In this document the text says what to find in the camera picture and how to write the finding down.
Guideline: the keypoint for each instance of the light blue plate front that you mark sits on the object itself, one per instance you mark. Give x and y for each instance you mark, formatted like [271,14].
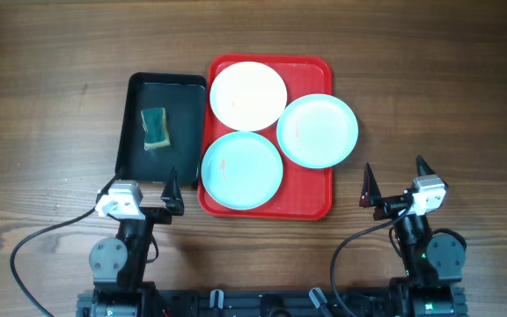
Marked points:
[242,170]

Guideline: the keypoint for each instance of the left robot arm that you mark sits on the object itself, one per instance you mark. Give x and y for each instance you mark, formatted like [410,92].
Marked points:
[118,263]

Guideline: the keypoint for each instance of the white round plate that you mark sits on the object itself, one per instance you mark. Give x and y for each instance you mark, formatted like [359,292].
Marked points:
[248,96]

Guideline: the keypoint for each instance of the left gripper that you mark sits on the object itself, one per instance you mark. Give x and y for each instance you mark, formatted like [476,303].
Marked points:
[170,195]

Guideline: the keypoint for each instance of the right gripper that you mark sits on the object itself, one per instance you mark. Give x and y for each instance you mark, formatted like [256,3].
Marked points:
[371,197]

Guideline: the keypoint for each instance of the light blue plate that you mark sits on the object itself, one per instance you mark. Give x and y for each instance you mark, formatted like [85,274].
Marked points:
[317,131]
[242,170]

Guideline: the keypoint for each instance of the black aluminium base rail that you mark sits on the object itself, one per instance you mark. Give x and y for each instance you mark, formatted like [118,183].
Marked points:
[374,301]

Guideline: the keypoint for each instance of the green yellow sponge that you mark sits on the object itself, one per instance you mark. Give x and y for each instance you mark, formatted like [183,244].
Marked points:
[155,128]

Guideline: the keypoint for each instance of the black rectangular tray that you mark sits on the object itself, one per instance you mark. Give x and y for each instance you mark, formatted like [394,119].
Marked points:
[183,97]

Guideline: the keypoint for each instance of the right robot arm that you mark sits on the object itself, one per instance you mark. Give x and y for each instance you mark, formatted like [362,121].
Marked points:
[433,259]

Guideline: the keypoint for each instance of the red plastic tray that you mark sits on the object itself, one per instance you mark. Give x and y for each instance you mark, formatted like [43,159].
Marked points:
[304,194]

